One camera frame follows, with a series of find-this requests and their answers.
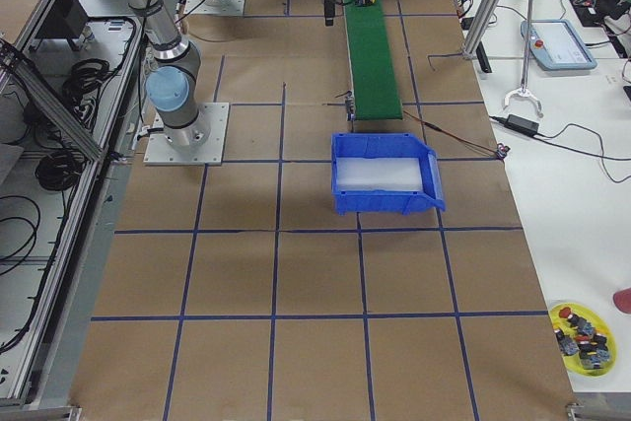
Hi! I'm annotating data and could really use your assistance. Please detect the yellow plate of buttons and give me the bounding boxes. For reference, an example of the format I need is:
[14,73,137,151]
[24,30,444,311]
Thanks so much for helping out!
[548,302,617,377]

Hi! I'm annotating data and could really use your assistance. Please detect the green conveyor belt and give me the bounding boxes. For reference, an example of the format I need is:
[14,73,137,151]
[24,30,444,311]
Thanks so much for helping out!
[343,0,402,120]

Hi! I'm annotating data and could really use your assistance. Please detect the black handheld device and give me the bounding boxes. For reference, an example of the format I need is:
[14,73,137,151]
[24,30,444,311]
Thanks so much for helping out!
[475,42,493,73]

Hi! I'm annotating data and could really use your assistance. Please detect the silver reacher grabber tool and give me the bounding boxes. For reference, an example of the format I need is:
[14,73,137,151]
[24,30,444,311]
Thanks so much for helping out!
[503,0,543,118]

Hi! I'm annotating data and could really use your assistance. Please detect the right blue plastic bin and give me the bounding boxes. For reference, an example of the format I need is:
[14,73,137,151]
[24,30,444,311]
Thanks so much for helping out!
[331,133,446,215]

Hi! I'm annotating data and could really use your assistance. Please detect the blue teach pendant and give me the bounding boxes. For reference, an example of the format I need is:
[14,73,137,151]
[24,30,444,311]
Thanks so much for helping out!
[528,20,597,71]

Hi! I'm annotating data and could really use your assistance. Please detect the black power adapter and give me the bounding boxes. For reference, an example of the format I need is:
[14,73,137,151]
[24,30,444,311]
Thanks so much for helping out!
[505,114,539,137]

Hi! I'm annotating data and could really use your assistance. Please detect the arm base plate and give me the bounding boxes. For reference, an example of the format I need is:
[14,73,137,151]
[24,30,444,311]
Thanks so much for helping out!
[144,103,230,166]
[183,0,245,17]

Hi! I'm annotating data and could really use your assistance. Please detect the red black motor wires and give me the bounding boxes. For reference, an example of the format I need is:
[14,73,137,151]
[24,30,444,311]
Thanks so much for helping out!
[403,112,512,160]

